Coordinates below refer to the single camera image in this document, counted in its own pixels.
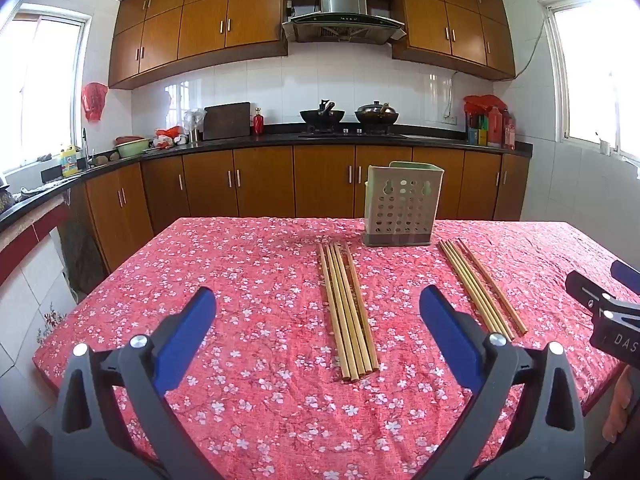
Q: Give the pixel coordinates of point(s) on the wooden kitchen cabinets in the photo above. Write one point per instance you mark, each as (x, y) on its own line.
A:
(200, 25)
(265, 180)

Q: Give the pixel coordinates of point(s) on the wooden upper kitchen cabinets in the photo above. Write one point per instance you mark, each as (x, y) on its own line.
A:
(200, 25)

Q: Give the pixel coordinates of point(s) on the hanging red plastic bag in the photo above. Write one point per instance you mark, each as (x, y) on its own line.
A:
(94, 100)

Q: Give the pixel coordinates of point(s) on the black kitchen countertop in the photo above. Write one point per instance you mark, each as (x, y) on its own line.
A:
(280, 140)

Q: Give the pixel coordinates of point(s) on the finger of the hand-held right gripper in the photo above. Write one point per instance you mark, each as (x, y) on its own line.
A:
(585, 287)
(627, 276)

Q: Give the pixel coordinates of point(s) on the black wok with lid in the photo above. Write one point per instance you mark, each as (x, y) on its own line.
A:
(377, 114)

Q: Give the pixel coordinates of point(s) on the dark wooden cutting board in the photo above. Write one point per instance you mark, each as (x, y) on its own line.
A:
(226, 121)

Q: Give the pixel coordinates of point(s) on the wooden lower kitchen cabinets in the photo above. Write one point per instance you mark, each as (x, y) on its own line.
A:
(265, 180)

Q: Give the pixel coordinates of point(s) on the group of condiment bottles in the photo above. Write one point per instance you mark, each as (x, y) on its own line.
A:
(490, 120)

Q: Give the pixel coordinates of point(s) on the red and white bag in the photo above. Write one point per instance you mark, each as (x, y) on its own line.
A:
(167, 139)

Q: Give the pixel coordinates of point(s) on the window beside condiment bottles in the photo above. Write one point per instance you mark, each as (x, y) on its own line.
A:
(595, 70)

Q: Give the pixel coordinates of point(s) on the red floral tablecloth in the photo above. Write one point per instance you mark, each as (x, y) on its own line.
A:
(250, 335)

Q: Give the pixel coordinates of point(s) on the clear plastic bag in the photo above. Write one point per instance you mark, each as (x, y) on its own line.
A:
(194, 120)

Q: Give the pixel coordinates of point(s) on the person's right hand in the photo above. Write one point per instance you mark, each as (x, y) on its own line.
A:
(625, 405)

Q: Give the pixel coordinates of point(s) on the perforated plastic chopstick holder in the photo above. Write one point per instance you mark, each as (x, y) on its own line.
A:
(400, 205)

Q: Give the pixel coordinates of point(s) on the yellow detergent bottle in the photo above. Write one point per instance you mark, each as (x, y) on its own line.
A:
(70, 162)

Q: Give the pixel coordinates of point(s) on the sink faucet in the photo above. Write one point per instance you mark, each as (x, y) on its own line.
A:
(86, 145)

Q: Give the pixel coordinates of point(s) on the green basin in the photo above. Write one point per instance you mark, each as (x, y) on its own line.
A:
(132, 149)

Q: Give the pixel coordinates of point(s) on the red bottle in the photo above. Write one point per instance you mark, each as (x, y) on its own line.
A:
(258, 122)

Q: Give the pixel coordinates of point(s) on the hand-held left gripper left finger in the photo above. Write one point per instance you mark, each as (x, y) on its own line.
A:
(185, 340)

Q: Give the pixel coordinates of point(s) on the window beside sink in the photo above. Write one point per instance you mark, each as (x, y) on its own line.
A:
(45, 90)

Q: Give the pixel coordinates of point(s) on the gas stove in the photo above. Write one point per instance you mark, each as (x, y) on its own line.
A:
(350, 133)

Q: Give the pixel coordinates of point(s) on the steel range hood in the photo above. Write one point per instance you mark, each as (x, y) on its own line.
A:
(342, 10)

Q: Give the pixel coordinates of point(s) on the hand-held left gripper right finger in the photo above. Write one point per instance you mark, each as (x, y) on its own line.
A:
(450, 335)

